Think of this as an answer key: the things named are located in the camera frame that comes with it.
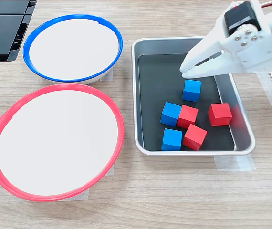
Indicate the blue wooden cube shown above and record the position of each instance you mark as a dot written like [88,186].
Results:
[191,90]
[171,139]
[170,114]

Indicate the red wooden cube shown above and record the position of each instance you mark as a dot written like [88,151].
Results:
[188,115]
[195,136]
[220,114]

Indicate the black tray liner mat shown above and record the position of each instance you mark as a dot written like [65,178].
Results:
[160,78]

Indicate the silver metal tray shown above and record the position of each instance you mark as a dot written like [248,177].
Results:
[244,138]

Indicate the white dish blue rim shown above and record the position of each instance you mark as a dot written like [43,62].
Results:
[74,47]

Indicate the white dish red rim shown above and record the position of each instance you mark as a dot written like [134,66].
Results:
[55,143]

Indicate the black flat device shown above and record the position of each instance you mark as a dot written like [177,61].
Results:
[0,33]

